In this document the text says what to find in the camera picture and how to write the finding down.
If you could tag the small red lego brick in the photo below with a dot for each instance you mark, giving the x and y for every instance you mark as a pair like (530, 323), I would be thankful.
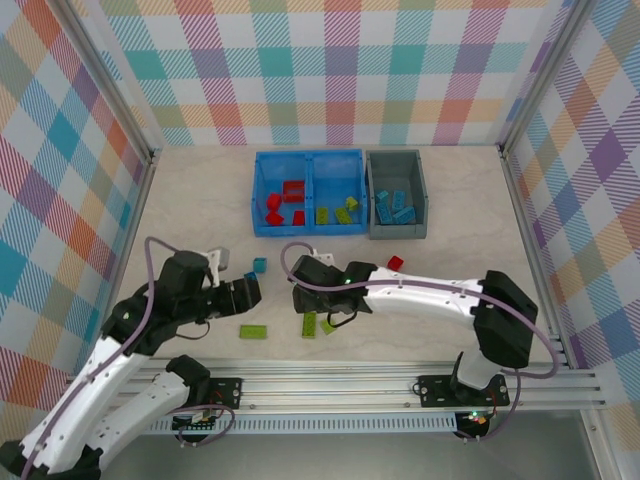
(395, 262)
(274, 218)

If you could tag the green two-by-four lego brick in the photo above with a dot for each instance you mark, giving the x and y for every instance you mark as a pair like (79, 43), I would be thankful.
(309, 327)
(342, 215)
(252, 332)
(322, 215)

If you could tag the green circuit board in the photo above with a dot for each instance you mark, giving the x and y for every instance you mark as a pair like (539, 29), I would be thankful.
(197, 425)

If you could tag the aluminium side rail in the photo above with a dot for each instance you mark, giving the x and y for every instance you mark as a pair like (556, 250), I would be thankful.
(141, 190)
(519, 200)

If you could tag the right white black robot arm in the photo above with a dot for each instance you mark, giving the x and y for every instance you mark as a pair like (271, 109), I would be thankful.
(425, 300)

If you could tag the aluminium frame post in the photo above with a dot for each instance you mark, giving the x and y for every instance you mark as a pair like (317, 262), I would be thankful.
(542, 75)
(115, 75)

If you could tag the small lit controller board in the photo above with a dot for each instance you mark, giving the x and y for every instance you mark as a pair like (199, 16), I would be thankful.
(475, 419)

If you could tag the small green lego brick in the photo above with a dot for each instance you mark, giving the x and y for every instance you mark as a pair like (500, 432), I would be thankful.
(352, 202)
(327, 328)

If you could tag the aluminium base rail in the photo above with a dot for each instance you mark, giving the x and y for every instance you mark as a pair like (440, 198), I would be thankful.
(325, 385)

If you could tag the blue two-by-four lego brick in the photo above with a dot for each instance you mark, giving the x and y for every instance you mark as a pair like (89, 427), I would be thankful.
(250, 275)
(385, 213)
(399, 199)

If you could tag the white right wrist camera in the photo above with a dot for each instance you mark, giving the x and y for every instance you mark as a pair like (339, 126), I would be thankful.
(322, 257)

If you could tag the chunky red lego brick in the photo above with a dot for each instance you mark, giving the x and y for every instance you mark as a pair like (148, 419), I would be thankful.
(273, 201)

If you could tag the grey plastic bin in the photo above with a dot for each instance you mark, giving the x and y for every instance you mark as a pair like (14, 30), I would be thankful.
(395, 172)

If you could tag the red two-by-four lego brick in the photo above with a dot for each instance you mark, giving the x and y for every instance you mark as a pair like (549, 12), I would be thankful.
(298, 218)

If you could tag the long red lego brick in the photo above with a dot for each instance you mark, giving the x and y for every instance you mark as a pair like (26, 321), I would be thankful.
(293, 190)

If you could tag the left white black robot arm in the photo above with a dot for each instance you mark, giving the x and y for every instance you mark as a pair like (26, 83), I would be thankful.
(75, 410)

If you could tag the small teal lego brick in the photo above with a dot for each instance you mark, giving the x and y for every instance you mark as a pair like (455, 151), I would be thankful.
(259, 265)

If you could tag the blue two-compartment plastic bin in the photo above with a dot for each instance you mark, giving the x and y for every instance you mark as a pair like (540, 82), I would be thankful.
(325, 175)

